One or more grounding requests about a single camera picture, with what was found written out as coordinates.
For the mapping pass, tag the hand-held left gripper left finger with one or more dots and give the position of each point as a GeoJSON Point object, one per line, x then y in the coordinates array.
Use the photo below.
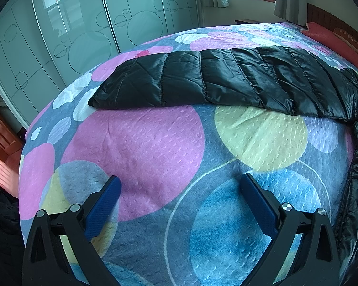
{"type": "Point", "coordinates": [103, 205]}

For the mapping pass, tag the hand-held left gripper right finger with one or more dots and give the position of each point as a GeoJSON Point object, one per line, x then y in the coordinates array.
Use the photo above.
{"type": "Point", "coordinates": [258, 205]}

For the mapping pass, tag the black puffer jacket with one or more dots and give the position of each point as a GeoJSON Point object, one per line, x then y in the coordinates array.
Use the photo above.
{"type": "Point", "coordinates": [226, 77]}

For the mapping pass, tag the circle-print bed blanket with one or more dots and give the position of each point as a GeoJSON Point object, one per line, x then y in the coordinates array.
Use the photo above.
{"type": "Point", "coordinates": [152, 155]}

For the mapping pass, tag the dark cloth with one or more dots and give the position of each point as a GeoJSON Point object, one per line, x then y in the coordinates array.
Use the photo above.
{"type": "Point", "coordinates": [3, 238]}

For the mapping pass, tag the reddish wooden cabinet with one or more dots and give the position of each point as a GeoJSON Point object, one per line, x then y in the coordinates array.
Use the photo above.
{"type": "Point", "coordinates": [1, 137]}

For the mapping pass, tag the red pillow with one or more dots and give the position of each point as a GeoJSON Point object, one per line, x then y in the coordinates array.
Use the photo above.
{"type": "Point", "coordinates": [319, 34]}

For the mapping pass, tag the dark wooden nightstand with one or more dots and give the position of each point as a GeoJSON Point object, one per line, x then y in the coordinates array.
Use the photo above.
{"type": "Point", "coordinates": [250, 21]}

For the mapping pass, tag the patterned brown pillow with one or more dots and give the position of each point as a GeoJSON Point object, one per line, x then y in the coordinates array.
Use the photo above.
{"type": "Point", "coordinates": [350, 40]}

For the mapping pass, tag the wooden headboard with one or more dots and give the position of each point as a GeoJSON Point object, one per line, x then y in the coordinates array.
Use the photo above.
{"type": "Point", "coordinates": [325, 16]}

